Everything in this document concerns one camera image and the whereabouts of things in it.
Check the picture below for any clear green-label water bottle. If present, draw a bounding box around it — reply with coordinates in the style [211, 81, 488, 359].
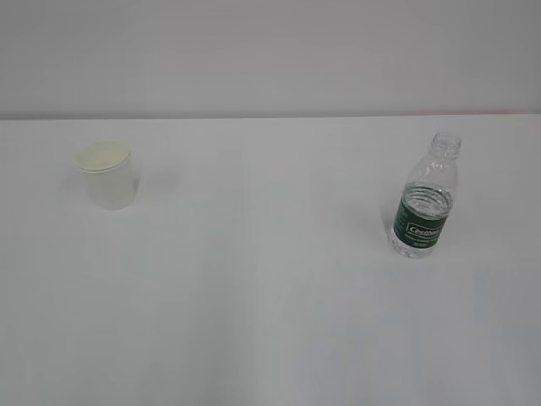
[390, 133, 462, 259]

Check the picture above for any white paper cup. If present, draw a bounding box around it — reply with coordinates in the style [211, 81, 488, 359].
[76, 140, 136, 211]

